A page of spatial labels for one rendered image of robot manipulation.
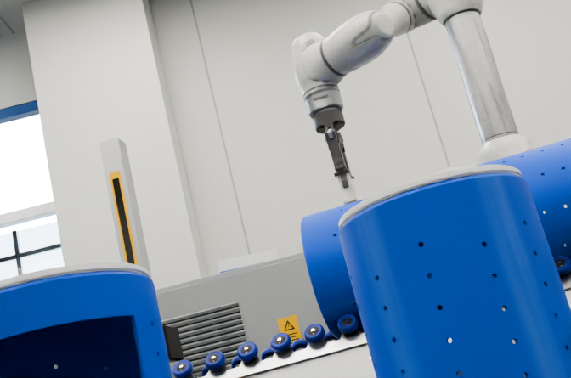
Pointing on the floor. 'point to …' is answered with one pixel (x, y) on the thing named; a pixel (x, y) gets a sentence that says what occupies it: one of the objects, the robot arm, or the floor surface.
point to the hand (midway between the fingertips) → (348, 191)
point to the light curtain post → (124, 203)
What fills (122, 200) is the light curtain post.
